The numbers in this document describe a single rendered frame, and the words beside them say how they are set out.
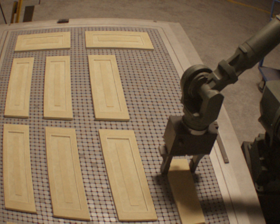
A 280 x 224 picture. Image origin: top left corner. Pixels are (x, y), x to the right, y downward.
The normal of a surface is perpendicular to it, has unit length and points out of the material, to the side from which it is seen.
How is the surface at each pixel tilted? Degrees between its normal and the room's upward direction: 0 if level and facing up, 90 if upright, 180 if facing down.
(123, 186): 11
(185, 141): 90
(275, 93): 0
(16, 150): 0
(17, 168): 0
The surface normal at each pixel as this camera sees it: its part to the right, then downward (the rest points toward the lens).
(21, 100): 0.37, -0.75
